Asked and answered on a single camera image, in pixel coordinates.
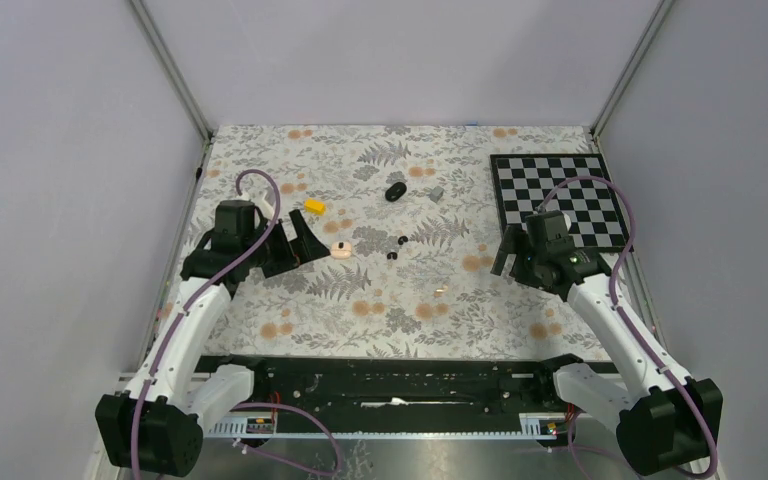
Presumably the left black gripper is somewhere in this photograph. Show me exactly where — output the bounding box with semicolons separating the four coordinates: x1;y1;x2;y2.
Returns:
242;209;329;278

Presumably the black earbud charging case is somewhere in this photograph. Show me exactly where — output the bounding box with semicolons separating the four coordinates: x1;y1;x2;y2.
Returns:
384;182;407;202

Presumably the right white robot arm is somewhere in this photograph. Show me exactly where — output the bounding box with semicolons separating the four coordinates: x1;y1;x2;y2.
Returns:
491;211;723;476

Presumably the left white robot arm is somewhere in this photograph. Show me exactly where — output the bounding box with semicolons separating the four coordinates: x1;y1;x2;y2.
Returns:
95;200;330;477

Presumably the pink earbud charging case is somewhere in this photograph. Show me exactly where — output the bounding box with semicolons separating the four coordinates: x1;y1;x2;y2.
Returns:
330;241;353;260

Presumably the yellow block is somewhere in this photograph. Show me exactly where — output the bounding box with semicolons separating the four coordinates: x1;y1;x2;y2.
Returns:
303;198;327;215

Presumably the black white checkerboard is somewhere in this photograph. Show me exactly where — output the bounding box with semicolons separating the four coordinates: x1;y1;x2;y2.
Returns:
489;154;629;253

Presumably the small grey block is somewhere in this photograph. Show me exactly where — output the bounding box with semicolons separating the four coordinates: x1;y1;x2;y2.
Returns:
429;186;444;203

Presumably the floral table mat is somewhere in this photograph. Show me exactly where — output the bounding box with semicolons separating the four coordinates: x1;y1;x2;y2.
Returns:
183;125;607;361

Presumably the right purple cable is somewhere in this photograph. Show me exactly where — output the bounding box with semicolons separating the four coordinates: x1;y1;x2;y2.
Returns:
537;175;720;480

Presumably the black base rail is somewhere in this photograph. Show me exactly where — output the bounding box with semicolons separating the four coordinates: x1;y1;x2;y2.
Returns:
196;355;571;439

